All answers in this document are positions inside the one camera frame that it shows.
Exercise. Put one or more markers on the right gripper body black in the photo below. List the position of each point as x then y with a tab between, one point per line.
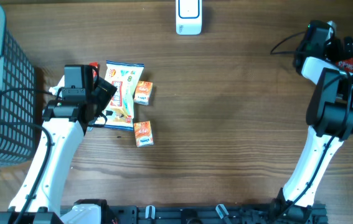
334	50

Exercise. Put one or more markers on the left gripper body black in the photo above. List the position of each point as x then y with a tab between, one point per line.
101	97

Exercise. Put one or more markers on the red snack packet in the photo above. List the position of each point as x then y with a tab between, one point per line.
346	65

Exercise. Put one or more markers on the dark grey plastic basket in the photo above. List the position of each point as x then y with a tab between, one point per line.
17	100

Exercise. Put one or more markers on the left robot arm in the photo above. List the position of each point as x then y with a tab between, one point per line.
66	119

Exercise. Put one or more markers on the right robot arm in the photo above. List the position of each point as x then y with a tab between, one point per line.
330	112

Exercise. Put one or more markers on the white barcode scanner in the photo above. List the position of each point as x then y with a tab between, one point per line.
188	17

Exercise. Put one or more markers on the large yellow snack bag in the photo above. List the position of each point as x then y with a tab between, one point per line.
119	112

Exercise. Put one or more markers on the red stick packet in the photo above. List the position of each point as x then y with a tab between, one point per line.
96	67

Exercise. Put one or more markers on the small orange box upper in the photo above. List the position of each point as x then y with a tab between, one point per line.
143	92

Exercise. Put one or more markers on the small orange box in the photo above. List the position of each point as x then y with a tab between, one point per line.
143	134
143	92

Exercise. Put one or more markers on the small teal box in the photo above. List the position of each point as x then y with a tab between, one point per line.
55	89

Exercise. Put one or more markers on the small orange box lower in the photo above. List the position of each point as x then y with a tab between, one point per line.
143	134

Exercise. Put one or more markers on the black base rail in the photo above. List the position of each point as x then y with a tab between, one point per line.
244	214

